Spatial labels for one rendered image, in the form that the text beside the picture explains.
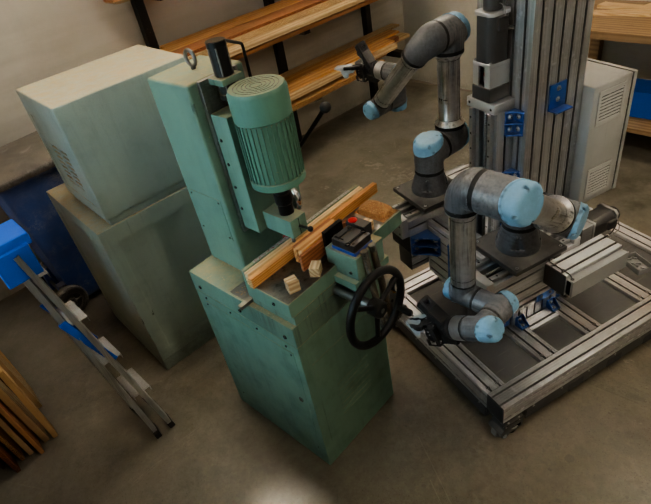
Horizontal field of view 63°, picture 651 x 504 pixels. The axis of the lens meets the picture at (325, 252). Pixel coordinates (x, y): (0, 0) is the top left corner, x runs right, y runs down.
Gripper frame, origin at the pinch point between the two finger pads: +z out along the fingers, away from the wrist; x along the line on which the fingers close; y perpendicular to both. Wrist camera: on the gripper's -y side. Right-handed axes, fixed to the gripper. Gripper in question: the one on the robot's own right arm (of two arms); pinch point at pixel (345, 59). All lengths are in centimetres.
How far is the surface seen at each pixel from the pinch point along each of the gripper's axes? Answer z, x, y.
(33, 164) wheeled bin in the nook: 117, -123, 12
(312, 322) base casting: -70, -99, 35
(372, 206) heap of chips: -59, -52, 24
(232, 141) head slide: -45, -87, -23
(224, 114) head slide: -42, -85, -30
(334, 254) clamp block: -69, -81, 18
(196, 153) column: -29, -93, -18
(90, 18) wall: 177, -40, -23
